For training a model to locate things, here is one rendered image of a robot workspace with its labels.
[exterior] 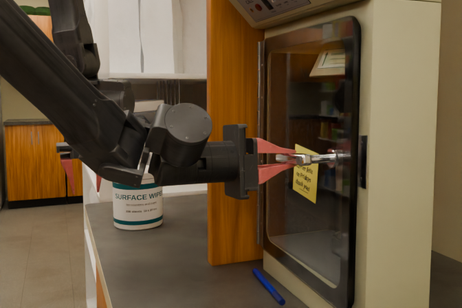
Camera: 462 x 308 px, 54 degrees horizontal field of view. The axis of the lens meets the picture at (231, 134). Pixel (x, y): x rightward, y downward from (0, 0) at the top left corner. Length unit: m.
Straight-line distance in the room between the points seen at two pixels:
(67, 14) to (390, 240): 0.66
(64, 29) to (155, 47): 0.95
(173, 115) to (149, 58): 1.31
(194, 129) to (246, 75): 0.41
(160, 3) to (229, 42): 0.93
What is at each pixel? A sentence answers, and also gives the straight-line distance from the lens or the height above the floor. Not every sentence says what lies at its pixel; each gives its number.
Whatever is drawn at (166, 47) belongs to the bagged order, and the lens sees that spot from 1.81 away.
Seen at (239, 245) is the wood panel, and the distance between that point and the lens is 0.97.
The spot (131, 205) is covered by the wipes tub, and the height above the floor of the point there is 1.01.
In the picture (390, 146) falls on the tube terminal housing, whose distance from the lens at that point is 0.64.
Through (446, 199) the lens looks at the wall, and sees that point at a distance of 1.13.
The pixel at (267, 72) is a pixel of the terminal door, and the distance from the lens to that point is 0.84.
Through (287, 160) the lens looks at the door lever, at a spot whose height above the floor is 1.19.
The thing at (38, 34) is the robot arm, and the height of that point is 1.35.
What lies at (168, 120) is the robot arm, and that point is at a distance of 0.53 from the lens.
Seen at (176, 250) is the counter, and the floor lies 0.94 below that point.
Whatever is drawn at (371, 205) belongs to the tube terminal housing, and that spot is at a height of 1.14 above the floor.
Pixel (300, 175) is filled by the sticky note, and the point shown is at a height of 1.16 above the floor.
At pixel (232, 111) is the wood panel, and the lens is 0.91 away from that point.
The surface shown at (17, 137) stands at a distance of 5.53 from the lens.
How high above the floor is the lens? 1.29
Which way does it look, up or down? 5 degrees down
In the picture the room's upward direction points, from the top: straight up
